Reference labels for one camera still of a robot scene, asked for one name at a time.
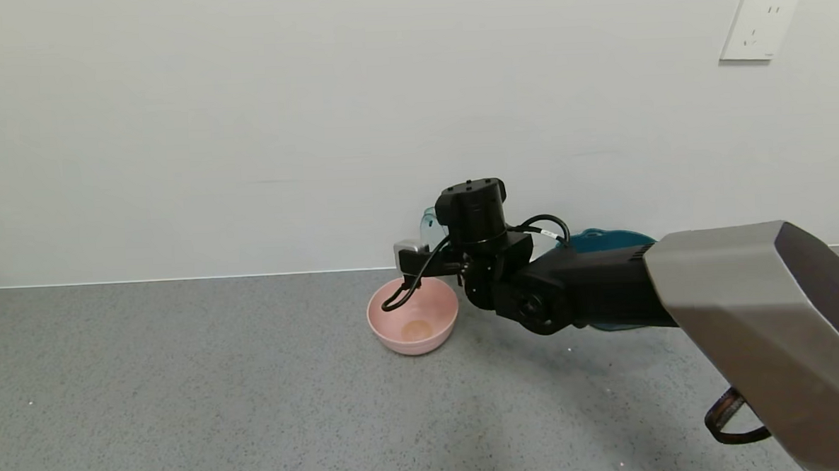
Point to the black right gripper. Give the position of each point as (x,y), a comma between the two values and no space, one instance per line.
(474,212)

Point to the translucent teal ribbed cup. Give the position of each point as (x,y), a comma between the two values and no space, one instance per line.
(429,224)

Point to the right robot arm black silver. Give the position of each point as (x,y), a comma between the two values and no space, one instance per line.
(734,299)

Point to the pink plastic bowl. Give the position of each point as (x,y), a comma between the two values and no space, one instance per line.
(413,335)

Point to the dark teal plastic basin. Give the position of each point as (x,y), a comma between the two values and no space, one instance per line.
(604,240)

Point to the white wall socket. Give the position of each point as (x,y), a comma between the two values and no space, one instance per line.
(757,28)

